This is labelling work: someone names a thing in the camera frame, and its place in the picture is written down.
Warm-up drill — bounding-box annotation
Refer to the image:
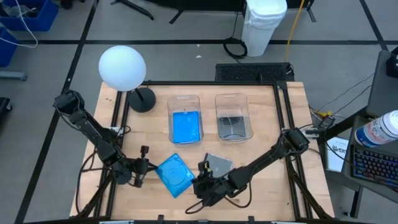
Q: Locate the dark grey desk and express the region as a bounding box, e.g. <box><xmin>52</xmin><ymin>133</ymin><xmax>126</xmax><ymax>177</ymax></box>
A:
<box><xmin>323</xmin><ymin>107</ymin><xmax>398</xmax><ymax>218</ymax></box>

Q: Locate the black device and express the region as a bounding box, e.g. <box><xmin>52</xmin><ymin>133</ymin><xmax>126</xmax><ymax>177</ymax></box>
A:
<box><xmin>386</xmin><ymin>46</ymin><xmax>398</xmax><ymax>78</ymax></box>

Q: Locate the blue disc case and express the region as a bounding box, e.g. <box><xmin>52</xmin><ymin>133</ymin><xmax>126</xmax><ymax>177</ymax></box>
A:
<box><xmin>154</xmin><ymin>152</ymin><xmax>196</xmax><ymax>199</ymax></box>
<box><xmin>172</xmin><ymin>111</ymin><xmax>201</xmax><ymax>144</ymax></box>

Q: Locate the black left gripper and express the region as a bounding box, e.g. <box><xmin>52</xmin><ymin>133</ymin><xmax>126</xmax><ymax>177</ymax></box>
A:
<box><xmin>129</xmin><ymin>157</ymin><xmax>159</xmax><ymax>189</ymax></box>

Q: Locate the black stand foot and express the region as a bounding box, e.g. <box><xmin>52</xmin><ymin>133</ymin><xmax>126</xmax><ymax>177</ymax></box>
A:
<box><xmin>169</xmin><ymin>8</ymin><xmax>187</xmax><ymax>25</ymax></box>
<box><xmin>306</xmin><ymin>0</ymin><xmax>317</xmax><ymax>23</ymax></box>
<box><xmin>110</xmin><ymin>0</ymin><xmax>155</xmax><ymax>21</ymax></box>

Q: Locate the white paper sheet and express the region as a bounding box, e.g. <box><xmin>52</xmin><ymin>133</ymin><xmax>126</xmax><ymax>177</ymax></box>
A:
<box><xmin>325</xmin><ymin>136</ymin><xmax>351</xmax><ymax>173</ymax></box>

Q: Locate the black perforated metal case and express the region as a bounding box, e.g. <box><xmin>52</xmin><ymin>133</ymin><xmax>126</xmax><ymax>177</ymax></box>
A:
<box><xmin>215</xmin><ymin>62</ymin><xmax>295</xmax><ymax>83</ymax></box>

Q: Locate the grey flat bar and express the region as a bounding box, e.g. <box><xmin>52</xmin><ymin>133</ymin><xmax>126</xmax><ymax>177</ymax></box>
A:
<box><xmin>0</xmin><ymin>70</ymin><xmax>27</xmax><ymax>82</ymax></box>

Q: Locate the large blue crate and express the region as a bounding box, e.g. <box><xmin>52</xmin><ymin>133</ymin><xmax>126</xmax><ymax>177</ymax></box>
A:
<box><xmin>0</xmin><ymin>0</ymin><xmax>59</xmax><ymax>32</ymax></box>

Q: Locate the clear plastic bin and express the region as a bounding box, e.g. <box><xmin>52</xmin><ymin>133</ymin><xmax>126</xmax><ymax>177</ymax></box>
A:
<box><xmin>167</xmin><ymin>94</ymin><xmax>205</xmax><ymax>146</ymax></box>
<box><xmin>214</xmin><ymin>92</ymin><xmax>254</xmax><ymax>145</ymax></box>

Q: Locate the clear jewel case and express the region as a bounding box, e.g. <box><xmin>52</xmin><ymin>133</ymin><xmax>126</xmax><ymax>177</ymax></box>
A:
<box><xmin>203</xmin><ymin>152</ymin><xmax>234</xmax><ymax>179</ymax></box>
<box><xmin>217</xmin><ymin>115</ymin><xmax>251</xmax><ymax>140</ymax></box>

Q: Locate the white trash can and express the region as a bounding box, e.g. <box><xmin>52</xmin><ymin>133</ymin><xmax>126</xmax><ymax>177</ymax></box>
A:
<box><xmin>241</xmin><ymin>0</ymin><xmax>288</xmax><ymax>58</ymax></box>

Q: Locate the white globe lamp black base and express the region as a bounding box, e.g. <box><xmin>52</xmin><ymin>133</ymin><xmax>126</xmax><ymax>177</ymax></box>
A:
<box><xmin>98</xmin><ymin>45</ymin><xmax>157</xmax><ymax>113</ymax></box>

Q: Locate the small blue crate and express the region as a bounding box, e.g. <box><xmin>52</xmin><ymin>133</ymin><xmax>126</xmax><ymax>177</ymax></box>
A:
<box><xmin>0</xmin><ymin>26</ymin><xmax>20</xmax><ymax>68</ymax></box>

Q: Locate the black backlit keyboard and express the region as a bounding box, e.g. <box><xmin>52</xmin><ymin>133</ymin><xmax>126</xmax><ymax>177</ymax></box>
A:
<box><xmin>350</xmin><ymin>144</ymin><xmax>398</xmax><ymax>188</ymax></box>

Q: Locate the white bottle blue label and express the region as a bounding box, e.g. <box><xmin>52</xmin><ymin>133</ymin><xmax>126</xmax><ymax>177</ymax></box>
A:
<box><xmin>354</xmin><ymin>110</ymin><xmax>398</xmax><ymax>148</ymax></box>

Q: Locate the black coiled cable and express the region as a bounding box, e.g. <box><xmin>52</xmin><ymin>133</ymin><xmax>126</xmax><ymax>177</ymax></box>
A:
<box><xmin>223</xmin><ymin>11</ymin><xmax>249</xmax><ymax>60</ymax></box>

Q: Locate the black floor object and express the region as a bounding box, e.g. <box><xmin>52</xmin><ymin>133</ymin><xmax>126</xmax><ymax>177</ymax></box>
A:
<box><xmin>0</xmin><ymin>96</ymin><xmax>13</xmax><ymax>113</ymax></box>

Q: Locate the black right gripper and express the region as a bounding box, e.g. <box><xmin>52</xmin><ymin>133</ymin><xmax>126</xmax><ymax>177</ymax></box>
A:
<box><xmin>192</xmin><ymin>174</ymin><xmax>233</xmax><ymax>207</ymax></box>

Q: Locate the yellow cable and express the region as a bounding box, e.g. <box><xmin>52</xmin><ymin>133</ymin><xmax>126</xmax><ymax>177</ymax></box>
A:
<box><xmin>284</xmin><ymin>0</ymin><xmax>305</xmax><ymax>63</ymax></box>

